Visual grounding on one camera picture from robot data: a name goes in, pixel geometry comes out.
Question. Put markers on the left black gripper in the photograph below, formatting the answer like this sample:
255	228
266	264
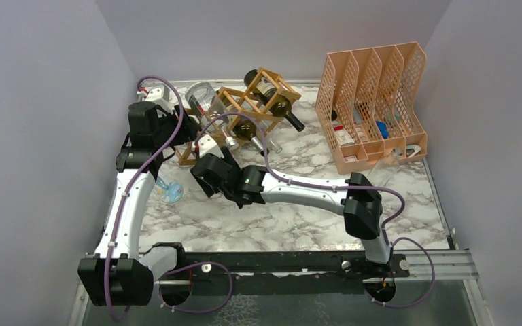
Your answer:
190	131

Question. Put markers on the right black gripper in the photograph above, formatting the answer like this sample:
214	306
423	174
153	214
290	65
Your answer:
208	191

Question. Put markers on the green wine bottle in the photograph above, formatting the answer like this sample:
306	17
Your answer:
265	90
227	156
247	131

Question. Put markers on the clear bottle silver cap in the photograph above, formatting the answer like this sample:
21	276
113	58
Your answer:
206	105

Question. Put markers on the slim clear glass bottle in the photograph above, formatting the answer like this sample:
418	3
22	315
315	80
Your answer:
272	144

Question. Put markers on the wooden lattice wine rack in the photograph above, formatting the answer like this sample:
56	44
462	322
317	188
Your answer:
244	104

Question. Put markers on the frosted clear bottle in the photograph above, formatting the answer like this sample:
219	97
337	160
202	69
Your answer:
385	168

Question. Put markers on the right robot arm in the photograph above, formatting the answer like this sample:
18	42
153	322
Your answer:
355	198

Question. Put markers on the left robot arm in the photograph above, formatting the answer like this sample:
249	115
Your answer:
117	274

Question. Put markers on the blue white small object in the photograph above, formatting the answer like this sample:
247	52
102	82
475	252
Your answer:
168	190

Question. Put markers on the peach plastic file organizer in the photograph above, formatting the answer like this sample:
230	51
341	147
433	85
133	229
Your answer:
365	105

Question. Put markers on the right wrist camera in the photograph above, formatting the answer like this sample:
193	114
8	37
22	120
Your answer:
207	144

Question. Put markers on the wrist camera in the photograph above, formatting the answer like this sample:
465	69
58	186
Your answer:
207	144
158	94

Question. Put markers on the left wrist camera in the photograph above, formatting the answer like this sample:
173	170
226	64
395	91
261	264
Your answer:
158	94

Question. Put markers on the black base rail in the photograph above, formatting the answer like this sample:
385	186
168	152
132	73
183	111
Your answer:
281	273

